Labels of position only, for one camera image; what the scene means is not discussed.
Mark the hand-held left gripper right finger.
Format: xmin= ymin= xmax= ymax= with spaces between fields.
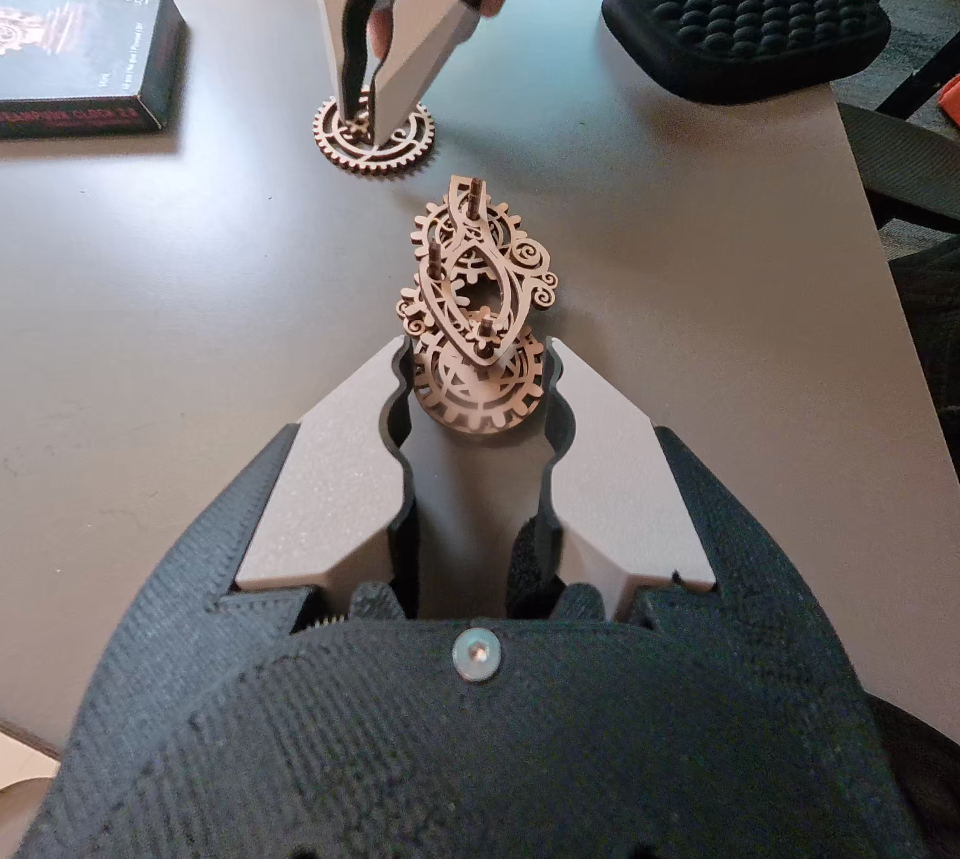
xmin=540 ymin=335 xmax=719 ymax=622

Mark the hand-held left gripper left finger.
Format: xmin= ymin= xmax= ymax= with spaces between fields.
xmin=234 ymin=335 xmax=417 ymax=592

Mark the wooden gear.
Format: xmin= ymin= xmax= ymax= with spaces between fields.
xmin=311 ymin=86 xmax=438 ymax=181

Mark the wooden gear clock assembly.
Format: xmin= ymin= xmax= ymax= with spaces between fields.
xmin=396 ymin=175 xmax=562 ymax=434

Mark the grey desk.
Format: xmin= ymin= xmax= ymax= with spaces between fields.
xmin=0 ymin=0 xmax=960 ymax=859

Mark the black bumpy armrest pad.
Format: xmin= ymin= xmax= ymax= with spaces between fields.
xmin=601 ymin=0 xmax=894 ymax=106

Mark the black puzzle box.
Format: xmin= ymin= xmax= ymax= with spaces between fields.
xmin=0 ymin=0 xmax=189 ymax=140

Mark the large punched wooden part sheet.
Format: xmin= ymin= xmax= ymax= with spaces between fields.
xmin=0 ymin=720 xmax=65 ymax=859

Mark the black office chair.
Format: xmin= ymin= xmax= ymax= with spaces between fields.
xmin=772 ymin=0 xmax=960 ymax=230

